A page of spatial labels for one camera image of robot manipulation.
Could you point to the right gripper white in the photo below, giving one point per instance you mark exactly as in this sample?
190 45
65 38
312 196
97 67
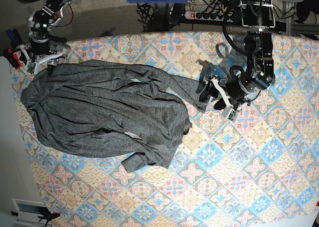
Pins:
34 61

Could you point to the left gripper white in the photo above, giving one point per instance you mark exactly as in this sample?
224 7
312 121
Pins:
230 99

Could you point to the grey t-shirt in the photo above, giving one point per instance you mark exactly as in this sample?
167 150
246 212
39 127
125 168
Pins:
99 109

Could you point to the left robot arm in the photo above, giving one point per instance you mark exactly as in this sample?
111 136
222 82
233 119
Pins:
258 75

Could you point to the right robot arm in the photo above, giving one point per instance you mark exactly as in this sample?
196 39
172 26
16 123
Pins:
39 51

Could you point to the red black table clamp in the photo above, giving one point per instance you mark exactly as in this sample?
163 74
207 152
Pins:
11 58

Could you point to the white power strip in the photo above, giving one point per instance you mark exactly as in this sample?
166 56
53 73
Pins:
210 16

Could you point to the patterned tile tablecloth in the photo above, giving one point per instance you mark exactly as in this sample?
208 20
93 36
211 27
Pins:
263 168

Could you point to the white floor vent box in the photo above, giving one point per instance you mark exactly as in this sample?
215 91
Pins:
28 212

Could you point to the blue black bottom clamp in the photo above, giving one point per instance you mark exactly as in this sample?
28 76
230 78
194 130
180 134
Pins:
48 217

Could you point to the blue handled clamp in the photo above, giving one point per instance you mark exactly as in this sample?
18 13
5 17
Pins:
15 38

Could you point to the aluminium frame post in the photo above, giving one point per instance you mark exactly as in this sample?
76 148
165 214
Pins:
289 15

